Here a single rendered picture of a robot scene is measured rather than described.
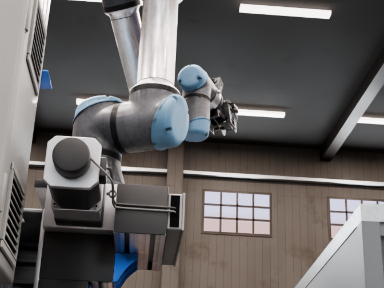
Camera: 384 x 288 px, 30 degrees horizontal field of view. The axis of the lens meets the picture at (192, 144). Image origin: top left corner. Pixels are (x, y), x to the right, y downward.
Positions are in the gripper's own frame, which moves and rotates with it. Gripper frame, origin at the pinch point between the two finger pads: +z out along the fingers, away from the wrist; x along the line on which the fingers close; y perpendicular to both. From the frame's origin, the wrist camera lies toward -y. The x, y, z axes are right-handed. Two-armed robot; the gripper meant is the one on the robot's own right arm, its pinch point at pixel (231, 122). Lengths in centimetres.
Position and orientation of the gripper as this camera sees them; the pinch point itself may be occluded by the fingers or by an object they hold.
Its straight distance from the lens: 218.4
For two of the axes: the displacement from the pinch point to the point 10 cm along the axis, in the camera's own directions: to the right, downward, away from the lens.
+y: 0.9, 8.9, -4.4
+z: 3.6, 3.8, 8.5
